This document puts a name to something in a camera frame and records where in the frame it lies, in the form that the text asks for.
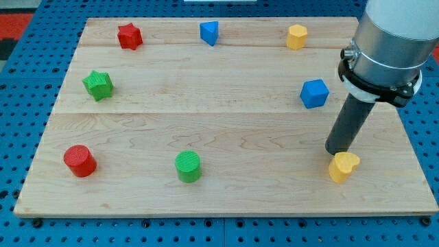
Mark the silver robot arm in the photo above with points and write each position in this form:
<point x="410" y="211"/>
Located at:
<point x="392" y="42"/>

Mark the yellow heart block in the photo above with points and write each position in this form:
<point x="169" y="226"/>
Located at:
<point x="342" y="165"/>

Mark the wooden board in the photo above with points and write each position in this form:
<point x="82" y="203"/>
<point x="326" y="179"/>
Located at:
<point x="237" y="105"/>

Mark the green cylinder block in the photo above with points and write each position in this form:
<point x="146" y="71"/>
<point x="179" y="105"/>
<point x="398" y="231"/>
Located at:
<point x="188" y="166"/>

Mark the blue triangle block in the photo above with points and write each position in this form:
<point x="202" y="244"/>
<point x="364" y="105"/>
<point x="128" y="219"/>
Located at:
<point x="209" y="32"/>

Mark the blue cube block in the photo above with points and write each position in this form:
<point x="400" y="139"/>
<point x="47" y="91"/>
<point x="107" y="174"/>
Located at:
<point x="314" y="93"/>

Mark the yellow hexagon block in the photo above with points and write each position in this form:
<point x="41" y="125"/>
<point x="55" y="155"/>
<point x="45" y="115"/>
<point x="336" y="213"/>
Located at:
<point x="296" y="37"/>

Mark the red star block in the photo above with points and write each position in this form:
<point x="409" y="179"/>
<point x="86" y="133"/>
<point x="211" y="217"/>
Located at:
<point x="129" y="36"/>

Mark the green star block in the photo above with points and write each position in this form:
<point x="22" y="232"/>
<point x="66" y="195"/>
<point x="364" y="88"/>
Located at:
<point x="98" y="85"/>

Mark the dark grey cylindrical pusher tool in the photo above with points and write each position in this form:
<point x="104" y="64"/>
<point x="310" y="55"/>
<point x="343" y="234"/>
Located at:
<point x="351" y="118"/>

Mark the red cylinder block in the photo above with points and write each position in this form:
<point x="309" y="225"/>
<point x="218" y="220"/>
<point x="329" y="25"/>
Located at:
<point x="80" y="160"/>

